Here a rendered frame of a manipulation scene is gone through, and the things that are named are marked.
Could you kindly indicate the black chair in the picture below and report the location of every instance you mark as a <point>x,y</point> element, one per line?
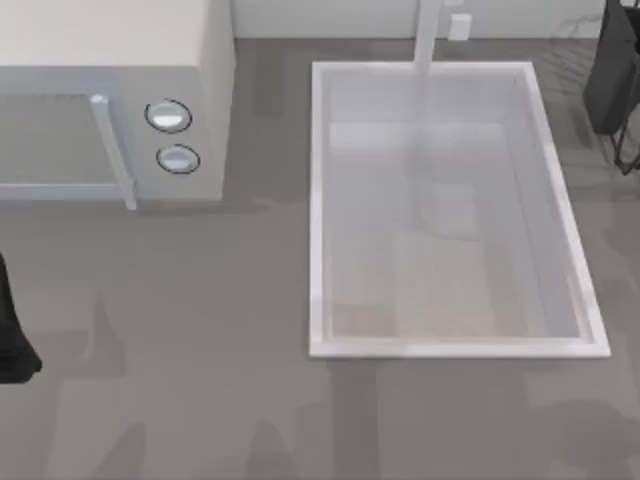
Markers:
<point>612,75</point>

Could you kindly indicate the white wall socket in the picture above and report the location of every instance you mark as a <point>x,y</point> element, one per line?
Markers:
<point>459,26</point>

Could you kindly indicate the tall white tap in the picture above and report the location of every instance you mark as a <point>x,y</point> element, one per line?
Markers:
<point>426,40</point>

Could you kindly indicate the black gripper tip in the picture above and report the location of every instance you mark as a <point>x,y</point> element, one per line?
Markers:
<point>12,340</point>

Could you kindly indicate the large microwave knob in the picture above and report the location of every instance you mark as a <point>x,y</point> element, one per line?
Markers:
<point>168,116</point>

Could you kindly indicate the small microwave knob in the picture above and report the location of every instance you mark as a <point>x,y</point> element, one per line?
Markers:
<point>178,159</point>

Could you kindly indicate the white sink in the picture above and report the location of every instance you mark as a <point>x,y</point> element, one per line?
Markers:
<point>450,280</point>

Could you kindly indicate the microwave door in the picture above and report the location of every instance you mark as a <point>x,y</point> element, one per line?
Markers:
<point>45,145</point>

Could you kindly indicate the pale microwave oven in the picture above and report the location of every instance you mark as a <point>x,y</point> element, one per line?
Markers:
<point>210,60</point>

